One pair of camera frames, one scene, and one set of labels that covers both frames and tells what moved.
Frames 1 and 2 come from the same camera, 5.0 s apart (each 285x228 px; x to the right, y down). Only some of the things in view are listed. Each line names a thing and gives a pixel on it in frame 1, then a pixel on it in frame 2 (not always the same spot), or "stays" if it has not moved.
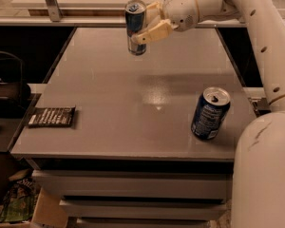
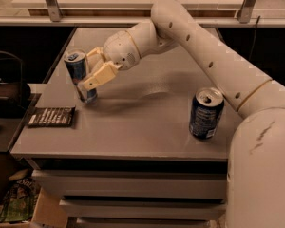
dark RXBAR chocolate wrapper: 52,117 stays
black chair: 9,93 stays
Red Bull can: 136,21 -> 76,62
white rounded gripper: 180,9 -> 120,49
